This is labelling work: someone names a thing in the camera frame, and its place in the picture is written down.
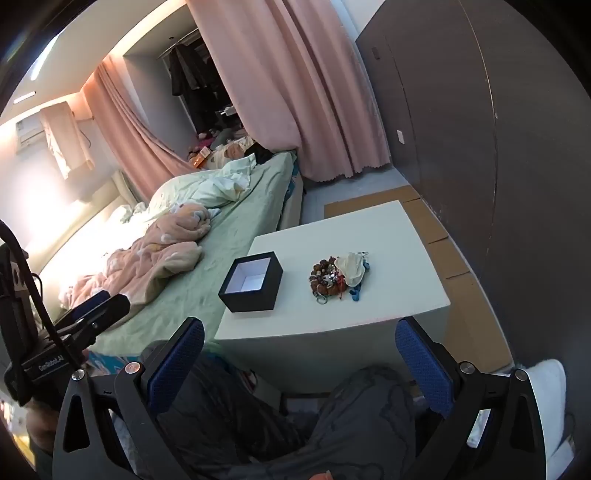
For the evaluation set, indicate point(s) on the bed with green sheet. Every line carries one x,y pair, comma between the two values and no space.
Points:
231,230

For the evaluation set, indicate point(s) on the narrow pink curtain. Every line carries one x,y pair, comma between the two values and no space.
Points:
134,138

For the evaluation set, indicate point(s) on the dark brown wardrobe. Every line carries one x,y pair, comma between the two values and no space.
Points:
485,138

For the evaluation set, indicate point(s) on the pale green duvet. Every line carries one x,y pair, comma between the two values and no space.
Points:
203,189

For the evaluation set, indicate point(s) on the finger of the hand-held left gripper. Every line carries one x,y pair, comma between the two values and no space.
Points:
111,308
92,301

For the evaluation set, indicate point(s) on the pink fleece blanket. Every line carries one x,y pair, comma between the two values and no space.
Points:
152,249

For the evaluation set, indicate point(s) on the ceiling light strip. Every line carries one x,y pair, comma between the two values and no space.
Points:
25,97

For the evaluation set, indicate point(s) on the white table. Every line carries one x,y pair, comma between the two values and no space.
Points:
383,258

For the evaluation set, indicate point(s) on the person's left hand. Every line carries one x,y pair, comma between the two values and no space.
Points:
42,424

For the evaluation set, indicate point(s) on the orange box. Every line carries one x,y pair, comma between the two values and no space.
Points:
200,160

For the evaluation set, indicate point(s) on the hanging pink towel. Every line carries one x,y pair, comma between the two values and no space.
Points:
64,138

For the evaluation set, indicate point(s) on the black garment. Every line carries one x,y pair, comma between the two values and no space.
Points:
261,153

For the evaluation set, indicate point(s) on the blue hair clip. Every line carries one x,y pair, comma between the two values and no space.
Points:
356,294

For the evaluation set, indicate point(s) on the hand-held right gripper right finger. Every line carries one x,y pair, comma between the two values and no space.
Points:
425,367

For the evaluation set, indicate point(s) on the black gift box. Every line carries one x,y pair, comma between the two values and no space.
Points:
251,282

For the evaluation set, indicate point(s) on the flattened brown cardboard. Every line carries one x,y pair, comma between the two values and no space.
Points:
466,295

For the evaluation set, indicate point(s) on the wide pink curtain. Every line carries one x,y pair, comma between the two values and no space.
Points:
300,83

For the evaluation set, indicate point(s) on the white air conditioner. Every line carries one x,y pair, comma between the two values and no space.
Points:
28,136

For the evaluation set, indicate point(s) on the hanging dark clothes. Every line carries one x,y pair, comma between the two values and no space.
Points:
194,74

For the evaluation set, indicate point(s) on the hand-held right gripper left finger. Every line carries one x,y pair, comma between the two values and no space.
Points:
180,369

